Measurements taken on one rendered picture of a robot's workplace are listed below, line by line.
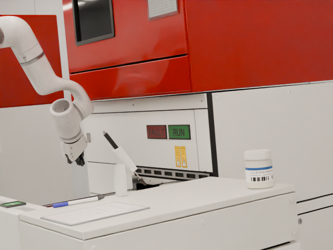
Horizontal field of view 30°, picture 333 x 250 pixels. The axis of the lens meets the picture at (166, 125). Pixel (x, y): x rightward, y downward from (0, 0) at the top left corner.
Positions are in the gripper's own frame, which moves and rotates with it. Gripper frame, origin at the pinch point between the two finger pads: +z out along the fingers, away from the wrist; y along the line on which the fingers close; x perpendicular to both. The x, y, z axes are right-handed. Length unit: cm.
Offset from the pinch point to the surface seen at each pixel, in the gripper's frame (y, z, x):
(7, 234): 55, -52, 34
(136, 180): 0.9, -7.6, 29.1
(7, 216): 52, -56, 33
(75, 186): -121, 293, -184
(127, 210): 41, -68, 65
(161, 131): -8.5, -29.3, 37.0
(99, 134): -12.2, -3.8, 1.3
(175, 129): -8, -34, 43
